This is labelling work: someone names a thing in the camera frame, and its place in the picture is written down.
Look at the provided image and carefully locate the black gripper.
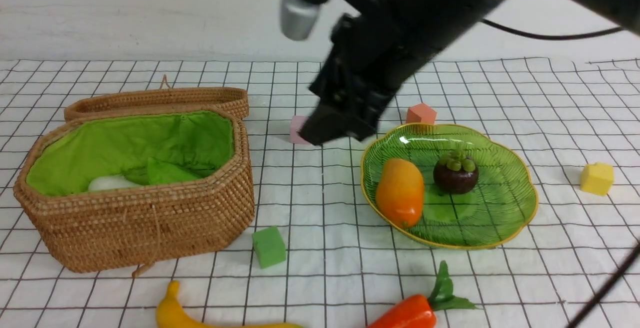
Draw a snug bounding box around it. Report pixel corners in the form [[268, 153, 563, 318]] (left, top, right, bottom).
[[298, 14, 416, 146]]

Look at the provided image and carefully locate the orange yellow toy mango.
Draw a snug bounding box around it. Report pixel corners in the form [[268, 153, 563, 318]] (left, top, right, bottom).
[[375, 158, 425, 229]]

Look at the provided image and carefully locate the purple toy mangosteen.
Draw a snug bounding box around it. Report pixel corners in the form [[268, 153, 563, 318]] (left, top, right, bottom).
[[432, 150, 480, 195]]

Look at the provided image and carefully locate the green toy cucumber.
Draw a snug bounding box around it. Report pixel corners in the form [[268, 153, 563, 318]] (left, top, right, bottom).
[[123, 157, 203, 186]]

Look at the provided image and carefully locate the orange toy carrot with leaves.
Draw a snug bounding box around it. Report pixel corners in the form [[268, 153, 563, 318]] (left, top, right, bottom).
[[368, 260, 477, 328]]

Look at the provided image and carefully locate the white toy radish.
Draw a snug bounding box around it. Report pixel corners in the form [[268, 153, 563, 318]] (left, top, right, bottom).
[[87, 175, 141, 192]]

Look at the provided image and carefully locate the yellow toy banana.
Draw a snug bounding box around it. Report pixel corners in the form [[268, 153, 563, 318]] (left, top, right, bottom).
[[156, 280, 306, 328]]

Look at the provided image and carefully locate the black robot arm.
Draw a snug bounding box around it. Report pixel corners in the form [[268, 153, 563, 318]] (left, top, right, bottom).
[[288, 0, 639, 146]]

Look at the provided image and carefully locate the orange foam cube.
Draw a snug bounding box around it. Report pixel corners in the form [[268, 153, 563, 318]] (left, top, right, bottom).
[[405, 103, 437, 125]]

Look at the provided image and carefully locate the pink foam cube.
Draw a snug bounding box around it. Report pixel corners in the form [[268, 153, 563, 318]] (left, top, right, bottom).
[[289, 115, 309, 145]]

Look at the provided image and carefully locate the green glass leaf plate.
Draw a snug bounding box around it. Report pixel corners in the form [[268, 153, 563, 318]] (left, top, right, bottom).
[[360, 123, 538, 249]]

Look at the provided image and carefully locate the white checkered tablecloth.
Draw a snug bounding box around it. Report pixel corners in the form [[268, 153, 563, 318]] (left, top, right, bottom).
[[0, 58, 640, 328]]

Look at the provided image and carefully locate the green foam cube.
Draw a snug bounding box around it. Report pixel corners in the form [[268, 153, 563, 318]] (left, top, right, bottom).
[[252, 226, 287, 269]]

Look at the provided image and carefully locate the yellow foam cube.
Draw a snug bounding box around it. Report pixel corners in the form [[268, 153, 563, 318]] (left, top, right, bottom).
[[579, 162, 615, 196]]

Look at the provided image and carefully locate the woven wicker basket green lining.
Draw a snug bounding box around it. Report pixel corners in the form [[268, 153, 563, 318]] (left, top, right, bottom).
[[13, 105, 255, 273]]

